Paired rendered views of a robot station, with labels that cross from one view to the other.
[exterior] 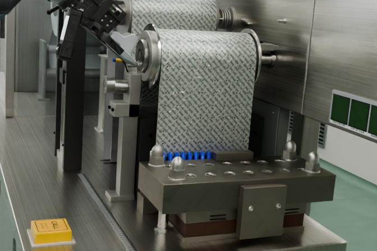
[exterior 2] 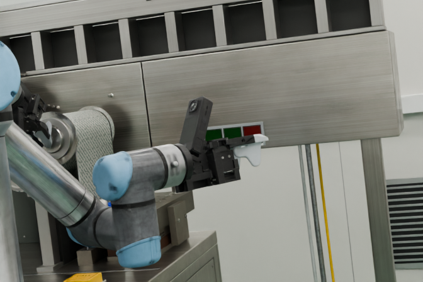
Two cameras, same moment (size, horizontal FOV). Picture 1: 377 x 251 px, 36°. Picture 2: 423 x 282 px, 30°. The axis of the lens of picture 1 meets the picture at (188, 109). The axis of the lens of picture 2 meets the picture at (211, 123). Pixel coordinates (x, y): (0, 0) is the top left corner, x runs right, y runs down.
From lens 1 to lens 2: 1.53 m
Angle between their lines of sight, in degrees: 50
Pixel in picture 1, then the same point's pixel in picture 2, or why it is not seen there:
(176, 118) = (88, 182)
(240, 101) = not seen: hidden behind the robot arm
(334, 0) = (165, 70)
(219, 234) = (164, 247)
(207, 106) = not seen: hidden behind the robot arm
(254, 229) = (181, 236)
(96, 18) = (34, 111)
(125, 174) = (54, 245)
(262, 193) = (179, 208)
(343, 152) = not seen: outside the picture
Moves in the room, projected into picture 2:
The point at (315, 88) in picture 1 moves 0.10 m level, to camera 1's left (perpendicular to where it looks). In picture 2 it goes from (162, 135) to (140, 139)
